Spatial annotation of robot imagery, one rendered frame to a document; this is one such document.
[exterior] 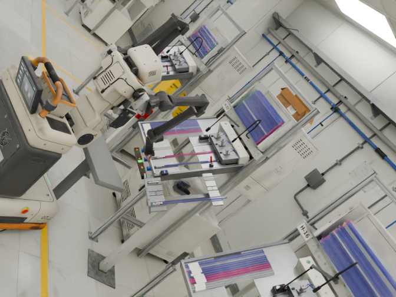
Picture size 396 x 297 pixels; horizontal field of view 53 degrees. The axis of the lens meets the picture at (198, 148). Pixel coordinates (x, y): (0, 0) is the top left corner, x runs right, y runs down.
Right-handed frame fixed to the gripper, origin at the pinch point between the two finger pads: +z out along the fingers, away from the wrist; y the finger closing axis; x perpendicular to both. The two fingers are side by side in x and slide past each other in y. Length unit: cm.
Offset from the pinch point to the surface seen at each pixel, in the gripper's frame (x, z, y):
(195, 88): -79, 22, 135
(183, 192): -33, 44, 5
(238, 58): -122, -13, 135
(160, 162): -10.9, 9.0, 5.8
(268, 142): -89, -16, -11
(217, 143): -59, 1, 14
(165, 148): -18.9, 8.8, 22.2
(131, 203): 13.9, 29.7, -13.9
